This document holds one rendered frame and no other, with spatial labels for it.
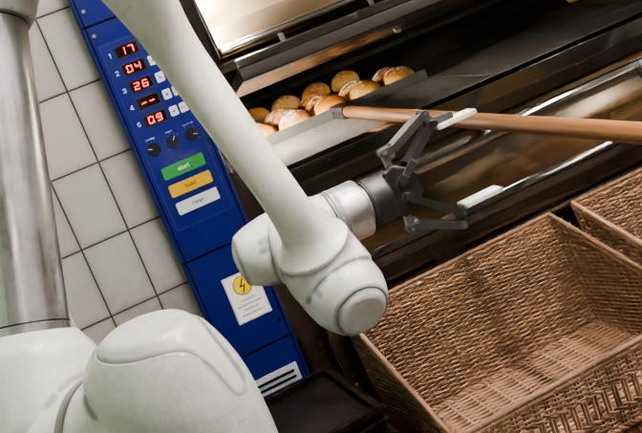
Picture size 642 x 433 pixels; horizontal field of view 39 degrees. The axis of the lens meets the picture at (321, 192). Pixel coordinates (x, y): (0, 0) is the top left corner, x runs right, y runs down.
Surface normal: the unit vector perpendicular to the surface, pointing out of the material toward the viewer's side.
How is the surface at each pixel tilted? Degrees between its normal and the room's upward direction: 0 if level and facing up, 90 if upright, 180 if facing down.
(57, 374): 62
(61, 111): 90
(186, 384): 70
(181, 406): 74
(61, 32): 90
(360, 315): 115
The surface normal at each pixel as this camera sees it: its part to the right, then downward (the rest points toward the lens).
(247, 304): 0.29, 0.11
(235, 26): 0.15, -0.21
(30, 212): 0.68, -0.27
